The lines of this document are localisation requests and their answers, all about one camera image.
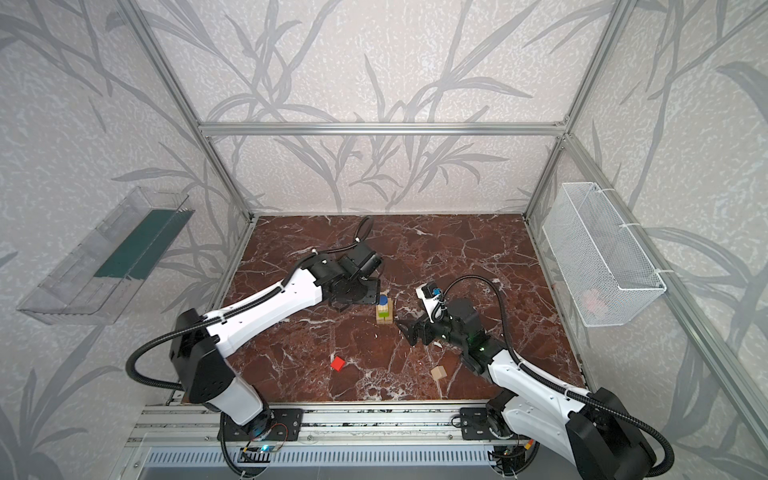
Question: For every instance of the small wood cube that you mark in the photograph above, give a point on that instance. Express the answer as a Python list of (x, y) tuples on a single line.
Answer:
[(438, 373)]

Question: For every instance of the white wire basket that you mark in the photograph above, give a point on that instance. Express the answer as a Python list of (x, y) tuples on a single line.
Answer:
[(595, 248)]

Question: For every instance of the clear plastic wall bin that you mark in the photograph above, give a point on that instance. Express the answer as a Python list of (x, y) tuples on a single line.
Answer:
[(95, 283)]

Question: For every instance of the wood block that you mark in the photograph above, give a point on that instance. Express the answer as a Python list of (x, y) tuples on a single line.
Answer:
[(385, 321)]

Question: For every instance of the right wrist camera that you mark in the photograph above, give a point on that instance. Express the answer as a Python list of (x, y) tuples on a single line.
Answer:
[(431, 297)]

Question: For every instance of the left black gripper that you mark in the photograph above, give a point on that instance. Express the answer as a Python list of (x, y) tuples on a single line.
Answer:
[(351, 291)]

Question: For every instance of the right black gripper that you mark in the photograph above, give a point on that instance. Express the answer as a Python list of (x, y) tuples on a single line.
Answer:
[(428, 327)]

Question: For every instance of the aluminium cage frame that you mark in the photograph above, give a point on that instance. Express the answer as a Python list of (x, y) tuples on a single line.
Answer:
[(734, 381)]

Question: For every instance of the pink object in basket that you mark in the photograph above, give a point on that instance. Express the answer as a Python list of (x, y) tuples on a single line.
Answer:
[(594, 303)]

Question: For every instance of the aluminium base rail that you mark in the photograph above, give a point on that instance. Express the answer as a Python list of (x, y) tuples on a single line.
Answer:
[(322, 424)]

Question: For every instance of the red block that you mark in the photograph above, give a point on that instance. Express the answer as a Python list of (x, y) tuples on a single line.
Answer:
[(338, 364)]

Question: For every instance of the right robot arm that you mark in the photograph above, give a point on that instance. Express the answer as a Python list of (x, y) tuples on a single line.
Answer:
[(587, 429)]

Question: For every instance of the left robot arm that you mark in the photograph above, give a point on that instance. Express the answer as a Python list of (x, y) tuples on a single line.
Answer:
[(200, 357)]

